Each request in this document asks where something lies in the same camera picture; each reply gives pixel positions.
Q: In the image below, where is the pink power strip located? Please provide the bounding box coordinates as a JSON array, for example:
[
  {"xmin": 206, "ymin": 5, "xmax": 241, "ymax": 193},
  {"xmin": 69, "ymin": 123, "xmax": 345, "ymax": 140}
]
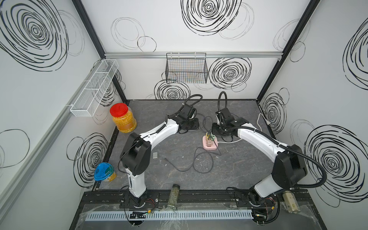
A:
[{"xmin": 202, "ymin": 136, "xmax": 218, "ymax": 150}]

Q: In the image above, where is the brown pink charger plug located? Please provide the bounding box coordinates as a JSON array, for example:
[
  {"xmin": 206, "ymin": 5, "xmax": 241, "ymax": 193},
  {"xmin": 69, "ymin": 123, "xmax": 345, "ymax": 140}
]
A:
[{"xmin": 206, "ymin": 138, "xmax": 213, "ymax": 147}]

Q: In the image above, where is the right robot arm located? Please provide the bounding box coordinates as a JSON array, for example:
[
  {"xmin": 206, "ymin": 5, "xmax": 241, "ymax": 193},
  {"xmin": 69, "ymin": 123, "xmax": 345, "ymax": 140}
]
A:
[{"xmin": 212, "ymin": 106, "xmax": 327, "ymax": 206}]

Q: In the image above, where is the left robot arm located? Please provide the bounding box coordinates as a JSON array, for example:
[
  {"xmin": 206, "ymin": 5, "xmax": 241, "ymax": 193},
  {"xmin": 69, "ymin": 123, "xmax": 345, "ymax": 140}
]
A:
[{"xmin": 120, "ymin": 94, "xmax": 203, "ymax": 208}]

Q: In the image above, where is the red lid corn jar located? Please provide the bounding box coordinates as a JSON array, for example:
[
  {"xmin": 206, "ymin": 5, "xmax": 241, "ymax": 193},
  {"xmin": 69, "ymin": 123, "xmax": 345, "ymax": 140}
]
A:
[{"xmin": 110, "ymin": 103, "xmax": 137, "ymax": 133}]

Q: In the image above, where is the glass spice bottle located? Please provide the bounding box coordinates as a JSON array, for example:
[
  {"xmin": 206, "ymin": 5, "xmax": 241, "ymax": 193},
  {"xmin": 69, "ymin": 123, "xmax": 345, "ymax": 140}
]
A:
[{"xmin": 167, "ymin": 184, "xmax": 180, "ymax": 209}]

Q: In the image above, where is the blue lid jar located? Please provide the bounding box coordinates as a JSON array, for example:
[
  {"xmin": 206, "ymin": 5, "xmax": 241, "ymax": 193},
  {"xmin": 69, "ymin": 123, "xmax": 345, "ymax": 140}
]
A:
[{"xmin": 94, "ymin": 162, "xmax": 117, "ymax": 182}]

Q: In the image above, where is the beige small bottle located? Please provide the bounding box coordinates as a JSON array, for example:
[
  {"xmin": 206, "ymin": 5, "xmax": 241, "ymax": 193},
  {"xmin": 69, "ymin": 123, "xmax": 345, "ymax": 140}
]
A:
[{"xmin": 282, "ymin": 191, "xmax": 301, "ymax": 214}]

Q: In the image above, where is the white power strip cord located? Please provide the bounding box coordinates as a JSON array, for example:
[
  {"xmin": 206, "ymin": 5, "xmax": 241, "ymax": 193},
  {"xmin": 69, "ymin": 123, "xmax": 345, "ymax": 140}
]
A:
[{"xmin": 217, "ymin": 113, "xmax": 272, "ymax": 144}]

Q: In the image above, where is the black wire basket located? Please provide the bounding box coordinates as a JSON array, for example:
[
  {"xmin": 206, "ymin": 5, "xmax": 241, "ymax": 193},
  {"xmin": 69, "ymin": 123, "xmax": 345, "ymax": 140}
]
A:
[{"xmin": 165, "ymin": 57, "xmax": 209, "ymax": 84}]

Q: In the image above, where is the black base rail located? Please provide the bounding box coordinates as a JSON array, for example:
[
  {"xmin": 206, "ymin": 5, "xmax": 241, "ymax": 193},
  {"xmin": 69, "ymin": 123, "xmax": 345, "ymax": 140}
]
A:
[{"xmin": 83, "ymin": 188, "xmax": 311, "ymax": 209}]

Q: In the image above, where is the white slotted cable duct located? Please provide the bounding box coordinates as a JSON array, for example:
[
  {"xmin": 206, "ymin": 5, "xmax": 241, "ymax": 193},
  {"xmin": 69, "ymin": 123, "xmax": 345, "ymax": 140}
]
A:
[{"xmin": 85, "ymin": 209, "xmax": 253, "ymax": 221}]

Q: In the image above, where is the aluminium wall rail back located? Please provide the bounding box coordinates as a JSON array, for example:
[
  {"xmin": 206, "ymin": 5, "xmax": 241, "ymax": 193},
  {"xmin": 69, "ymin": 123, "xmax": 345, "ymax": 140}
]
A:
[{"xmin": 105, "ymin": 51, "xmax": 283, "ymax": 59}]

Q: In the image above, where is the aluminium wall rail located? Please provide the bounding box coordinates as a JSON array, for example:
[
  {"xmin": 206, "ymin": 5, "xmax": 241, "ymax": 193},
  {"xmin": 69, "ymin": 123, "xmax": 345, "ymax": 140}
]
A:
[
  {"xmin": 105, "ymin": 51, "xmax": 283, "ymax": 59},
  {"xmin": 1, "ymin": 73, "xmax": 90, "ymax": 218}
]

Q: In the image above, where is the white wire shelf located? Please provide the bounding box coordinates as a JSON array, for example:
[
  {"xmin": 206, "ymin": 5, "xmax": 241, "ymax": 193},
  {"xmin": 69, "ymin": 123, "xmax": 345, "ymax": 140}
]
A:
[{"xmin": 70, "ymin": 59, "xmax": 119, "ymax": 117}]

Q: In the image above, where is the aluminium wall rail left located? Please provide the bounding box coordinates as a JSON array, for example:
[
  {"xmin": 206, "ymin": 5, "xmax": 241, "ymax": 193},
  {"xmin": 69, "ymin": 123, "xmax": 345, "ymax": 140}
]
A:
[{"xmin": 1, "ymin": 73, "xmax": 90, "ymax": 218}]

